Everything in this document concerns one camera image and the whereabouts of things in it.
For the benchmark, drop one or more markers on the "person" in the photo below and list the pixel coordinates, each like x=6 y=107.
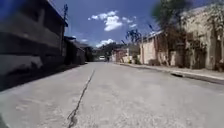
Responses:
x=108 y=59

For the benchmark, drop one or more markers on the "white vehicle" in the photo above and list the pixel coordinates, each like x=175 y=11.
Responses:
x=102 y=58

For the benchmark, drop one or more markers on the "reddish low building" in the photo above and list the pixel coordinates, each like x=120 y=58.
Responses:
x=120 y=55

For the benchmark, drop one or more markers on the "grey concrete road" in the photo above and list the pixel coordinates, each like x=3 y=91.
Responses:
x=126 y=96

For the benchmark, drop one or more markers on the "palm tree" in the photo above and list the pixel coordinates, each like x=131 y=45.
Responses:
x=133 y=36

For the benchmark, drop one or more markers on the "pale low building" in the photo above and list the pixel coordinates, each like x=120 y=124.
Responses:
x=149 y=50

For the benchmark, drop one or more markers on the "dark low building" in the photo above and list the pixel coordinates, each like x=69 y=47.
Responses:
x=75 y=51

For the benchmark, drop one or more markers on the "utility pole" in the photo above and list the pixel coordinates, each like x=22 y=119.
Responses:
x=64 y=23

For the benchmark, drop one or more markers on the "tall leafy tree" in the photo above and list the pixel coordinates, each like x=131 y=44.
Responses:
x=170 y=20

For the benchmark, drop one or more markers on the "raised concrete pavement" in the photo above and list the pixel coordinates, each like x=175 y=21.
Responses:
x=196 y=73

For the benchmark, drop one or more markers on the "dark concrete building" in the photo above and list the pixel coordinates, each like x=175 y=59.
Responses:
x=26 y=36

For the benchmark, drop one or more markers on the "beige stone building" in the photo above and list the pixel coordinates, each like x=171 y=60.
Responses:
x=200 y=36

